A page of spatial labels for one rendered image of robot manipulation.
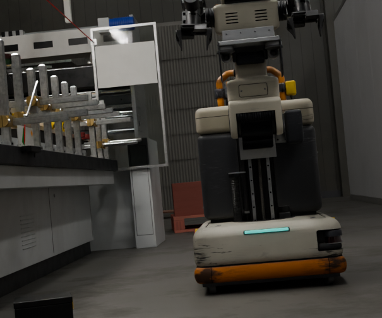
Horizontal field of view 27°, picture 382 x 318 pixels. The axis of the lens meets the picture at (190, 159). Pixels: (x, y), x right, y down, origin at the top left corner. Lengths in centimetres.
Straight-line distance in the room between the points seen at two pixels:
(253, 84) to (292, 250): 71
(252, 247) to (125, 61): 323
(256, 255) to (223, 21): 100
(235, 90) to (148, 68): 290
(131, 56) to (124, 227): 136
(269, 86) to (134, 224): 318
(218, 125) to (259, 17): 54
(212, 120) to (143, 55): 268
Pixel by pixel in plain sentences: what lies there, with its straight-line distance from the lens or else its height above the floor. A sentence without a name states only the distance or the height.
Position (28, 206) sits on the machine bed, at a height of 42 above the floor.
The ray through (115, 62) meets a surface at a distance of 627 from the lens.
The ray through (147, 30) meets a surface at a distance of 628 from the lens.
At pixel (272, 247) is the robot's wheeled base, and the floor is 18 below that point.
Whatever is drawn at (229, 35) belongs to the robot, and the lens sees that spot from 338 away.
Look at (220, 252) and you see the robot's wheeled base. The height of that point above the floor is 18.
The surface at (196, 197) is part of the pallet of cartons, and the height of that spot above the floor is 32.
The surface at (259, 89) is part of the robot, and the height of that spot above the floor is 84.
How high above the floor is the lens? 47
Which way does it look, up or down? 2 degrees up
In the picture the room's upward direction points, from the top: 5 degrees counter-clockwise
